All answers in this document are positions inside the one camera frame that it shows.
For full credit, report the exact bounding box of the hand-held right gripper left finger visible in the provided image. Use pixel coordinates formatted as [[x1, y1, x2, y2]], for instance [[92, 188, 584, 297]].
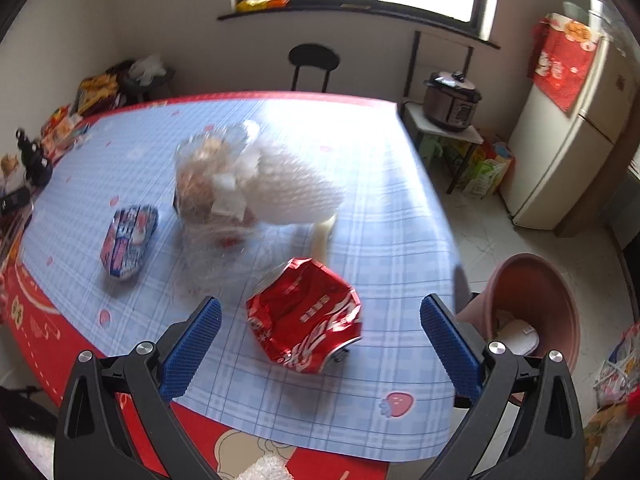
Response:
[[53, 296, 223, 480]]

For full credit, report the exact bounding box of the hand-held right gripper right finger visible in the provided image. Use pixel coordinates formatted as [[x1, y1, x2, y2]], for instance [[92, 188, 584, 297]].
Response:
[[419, 294, 587, 480]]

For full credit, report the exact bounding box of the brown plastic bin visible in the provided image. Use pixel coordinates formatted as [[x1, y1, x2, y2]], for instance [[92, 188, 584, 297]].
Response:
[[457, 253, 582, 376]]

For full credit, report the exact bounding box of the crushed red soda can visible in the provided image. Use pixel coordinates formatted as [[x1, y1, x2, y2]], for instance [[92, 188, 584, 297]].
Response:
[[246, 257, 363, 373]]

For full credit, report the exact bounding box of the red blue printed packet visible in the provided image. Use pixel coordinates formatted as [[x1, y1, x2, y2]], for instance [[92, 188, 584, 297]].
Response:
[[100, 204, 160, 281]]

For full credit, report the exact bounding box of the small cream bottle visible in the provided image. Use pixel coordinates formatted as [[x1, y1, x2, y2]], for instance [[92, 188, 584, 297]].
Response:
[[311, 214, 337, 263]]

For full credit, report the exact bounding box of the clear plastic bag with food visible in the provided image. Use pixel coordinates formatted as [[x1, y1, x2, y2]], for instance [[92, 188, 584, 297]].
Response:
[[172, 120, 263, 296]]

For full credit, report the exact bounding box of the white foam fruit net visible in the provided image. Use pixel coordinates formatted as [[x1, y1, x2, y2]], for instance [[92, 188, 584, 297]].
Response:
[[240, 142, 348, 226]]

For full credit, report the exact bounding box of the white fluffy cloth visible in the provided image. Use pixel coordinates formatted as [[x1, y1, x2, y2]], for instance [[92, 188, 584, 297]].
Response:
[[235, 455, 293, 480]]

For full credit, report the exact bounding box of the blue plaid tablecloth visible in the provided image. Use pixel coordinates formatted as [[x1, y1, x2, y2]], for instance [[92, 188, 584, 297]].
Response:
[[12, 97, 473, 461]]

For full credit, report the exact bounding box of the pile of plastic shopping bags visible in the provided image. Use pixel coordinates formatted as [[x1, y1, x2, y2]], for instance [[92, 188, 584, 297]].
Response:
[[592, 322, 640, 406]]

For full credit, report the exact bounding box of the green white shopping bag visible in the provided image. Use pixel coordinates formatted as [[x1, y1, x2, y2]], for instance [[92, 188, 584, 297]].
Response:
[[462, 157, 503, 198]]

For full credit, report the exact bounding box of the orange shopping bag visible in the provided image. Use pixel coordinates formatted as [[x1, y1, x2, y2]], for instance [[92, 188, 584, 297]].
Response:
[[482, 140, 516, 196]]

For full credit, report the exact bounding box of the cream refrigerator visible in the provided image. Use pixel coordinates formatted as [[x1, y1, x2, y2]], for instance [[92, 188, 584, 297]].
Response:
[[500, 7, 631, 231]]

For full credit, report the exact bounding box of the black flat device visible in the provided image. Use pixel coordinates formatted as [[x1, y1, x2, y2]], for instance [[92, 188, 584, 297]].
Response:
[[0, 187, 31, 213]]

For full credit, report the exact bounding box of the electric pressure cooker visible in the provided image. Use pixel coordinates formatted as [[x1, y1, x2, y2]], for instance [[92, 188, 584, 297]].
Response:
[[423, 71, 483, 133]]

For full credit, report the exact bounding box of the small black tripod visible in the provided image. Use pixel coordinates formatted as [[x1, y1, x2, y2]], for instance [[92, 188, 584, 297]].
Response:
[[15, 129, 53, 186]]

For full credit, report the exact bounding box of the pile of colourful snack packets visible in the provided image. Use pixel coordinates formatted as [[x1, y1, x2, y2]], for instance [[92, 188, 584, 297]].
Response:
[[40, 105, 91, 158]]

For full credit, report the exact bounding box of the dark corner stool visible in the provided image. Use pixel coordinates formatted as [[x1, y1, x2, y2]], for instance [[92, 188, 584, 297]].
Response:
[[122, 67, 176, 106]]

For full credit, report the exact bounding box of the crumpled white plastic bag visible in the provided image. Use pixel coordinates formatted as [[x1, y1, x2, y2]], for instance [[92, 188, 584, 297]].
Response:
[[131, 55, 166, 81]]

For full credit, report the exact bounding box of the red fridge cover cloth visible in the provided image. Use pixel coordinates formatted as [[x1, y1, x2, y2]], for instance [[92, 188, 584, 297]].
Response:
[[530, 14, 601, 113]]

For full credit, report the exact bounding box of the black round-back chair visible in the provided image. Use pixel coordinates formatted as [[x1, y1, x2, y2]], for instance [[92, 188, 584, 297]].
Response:
[[288, 43, 342, 93]]

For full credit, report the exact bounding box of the black window sill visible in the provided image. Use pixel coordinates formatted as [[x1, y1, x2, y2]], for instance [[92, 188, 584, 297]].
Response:
[[217, 7, 501, 51]]

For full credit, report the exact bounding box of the yellow snack packet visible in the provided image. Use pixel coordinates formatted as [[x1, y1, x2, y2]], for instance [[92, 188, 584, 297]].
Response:
[[236, 0, 290, 12]]

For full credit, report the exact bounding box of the black frame side table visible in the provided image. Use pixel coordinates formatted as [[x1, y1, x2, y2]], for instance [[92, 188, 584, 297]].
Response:
[[400, 30, 485, 196]]

